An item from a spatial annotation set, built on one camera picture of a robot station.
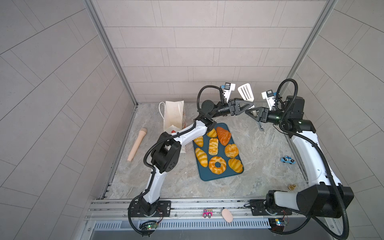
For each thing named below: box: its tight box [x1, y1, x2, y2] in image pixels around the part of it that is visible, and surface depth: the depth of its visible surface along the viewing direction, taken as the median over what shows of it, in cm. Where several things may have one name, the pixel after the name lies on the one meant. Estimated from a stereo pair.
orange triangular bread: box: [216, 127, 232, 146], surface depth 96 cm
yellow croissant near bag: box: [193, 136, 204, 147], surface depth 93 cm
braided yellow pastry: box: [208, 137, 219, 156], surface depth 91 cm
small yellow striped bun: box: [206, 128, 218, 138], surface depth 98 cm
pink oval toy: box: [221, 208, 233, 223], surface depth 70 cm
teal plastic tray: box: [193, 122, 244, 182], surface depth 88 cm
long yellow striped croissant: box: [195, 147, 208, 168], surface depth 88 cm
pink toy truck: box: [202, 209, 214, 219], surface depth 69 cm
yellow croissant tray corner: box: [228, 158, 244, 173], surface depth 84 cm
